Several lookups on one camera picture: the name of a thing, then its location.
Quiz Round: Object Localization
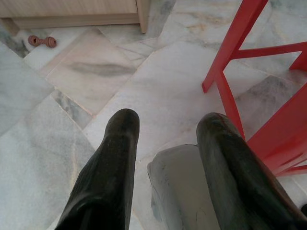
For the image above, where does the brown dumbbell-shaped toy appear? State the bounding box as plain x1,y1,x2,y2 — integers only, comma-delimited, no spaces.
27,35,58,49

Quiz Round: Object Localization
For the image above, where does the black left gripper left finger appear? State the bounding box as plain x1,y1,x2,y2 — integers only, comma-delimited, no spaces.
54,108,141,230

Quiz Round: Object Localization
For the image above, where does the light wooden cabinet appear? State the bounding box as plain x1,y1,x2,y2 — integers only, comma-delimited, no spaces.
0,0,150,34

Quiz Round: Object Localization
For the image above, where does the red plastic chair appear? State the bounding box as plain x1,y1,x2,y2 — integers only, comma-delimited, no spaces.
201,0,307,177

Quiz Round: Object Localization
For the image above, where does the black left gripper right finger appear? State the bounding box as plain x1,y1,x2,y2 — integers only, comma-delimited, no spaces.
196,113,305,230

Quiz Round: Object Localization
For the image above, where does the grey robot foot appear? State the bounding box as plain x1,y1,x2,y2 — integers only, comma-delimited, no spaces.
146,143,220,230

